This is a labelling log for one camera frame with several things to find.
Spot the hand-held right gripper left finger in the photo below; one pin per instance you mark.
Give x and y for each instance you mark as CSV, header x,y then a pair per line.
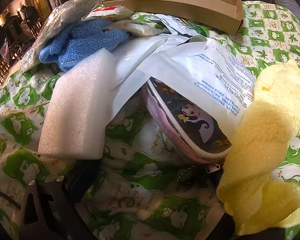
x,y
82,180

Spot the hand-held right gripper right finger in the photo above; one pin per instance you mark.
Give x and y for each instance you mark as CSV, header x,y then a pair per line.
x,y
228,225

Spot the white foam block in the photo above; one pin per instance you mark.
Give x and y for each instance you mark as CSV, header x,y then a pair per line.
x,y
72,105

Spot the green and white packet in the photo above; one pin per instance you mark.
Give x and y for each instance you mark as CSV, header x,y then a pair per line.
x,y
180,22

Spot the green and white printed blanket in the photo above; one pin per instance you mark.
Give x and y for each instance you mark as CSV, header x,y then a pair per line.
x,y
140,205

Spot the blue towel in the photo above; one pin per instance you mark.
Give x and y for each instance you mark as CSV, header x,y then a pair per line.
x,y
82,42

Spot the white printed plastic bag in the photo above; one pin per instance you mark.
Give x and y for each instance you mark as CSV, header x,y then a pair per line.
x,y
190,65

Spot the pink cartoon pencil pouch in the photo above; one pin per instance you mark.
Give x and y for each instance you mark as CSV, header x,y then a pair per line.
x,y
190,120

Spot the red and white packet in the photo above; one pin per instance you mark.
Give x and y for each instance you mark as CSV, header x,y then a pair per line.
x,y
107,12

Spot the clear crinkled plastic bag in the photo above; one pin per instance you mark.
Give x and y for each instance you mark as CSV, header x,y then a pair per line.
x,y
65,12

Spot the shallow cardboard box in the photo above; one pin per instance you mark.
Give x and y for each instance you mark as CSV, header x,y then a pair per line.
x,y
190,7

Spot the plain white packet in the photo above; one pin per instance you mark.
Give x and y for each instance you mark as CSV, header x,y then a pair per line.
x,y
137,28

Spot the yellow towel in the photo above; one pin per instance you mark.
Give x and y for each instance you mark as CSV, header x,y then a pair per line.
x,y
265,130

